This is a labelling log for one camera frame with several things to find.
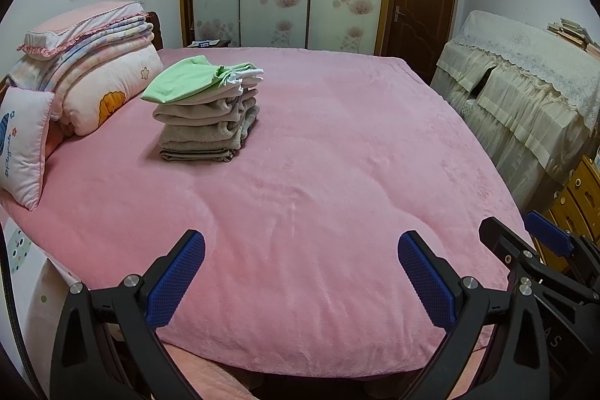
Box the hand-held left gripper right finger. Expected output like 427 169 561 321
397 230 551 400

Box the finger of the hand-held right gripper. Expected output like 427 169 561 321
525 211 600 288
478 216 600 304

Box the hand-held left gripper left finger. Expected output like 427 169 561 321
51 230 206 400

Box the green t-shirt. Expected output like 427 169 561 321
141 56 258 105

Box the stack of beige folded clothes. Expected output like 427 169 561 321
153 88 261 163

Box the yellow wooden drawer cabinet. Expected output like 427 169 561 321
534 154 600 260

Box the beige pleated furniture cover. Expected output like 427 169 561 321
430 39 596 211

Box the dotted white bed sheet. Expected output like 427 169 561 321
4 226 71 382

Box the white lace cover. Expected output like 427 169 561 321
457 9 600 129

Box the pink bed blanket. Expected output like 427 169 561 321
0 48 540 382

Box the pile of books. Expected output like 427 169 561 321
546 18 600 54

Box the small pink cushion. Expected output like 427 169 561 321
0 87 57 212

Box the folded cartoon print quilt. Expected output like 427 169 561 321
7 18 165 137

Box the brown wooden door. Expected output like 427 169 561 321
382 0 462 84

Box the dark wooden headboard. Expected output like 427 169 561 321
145 11 165 51

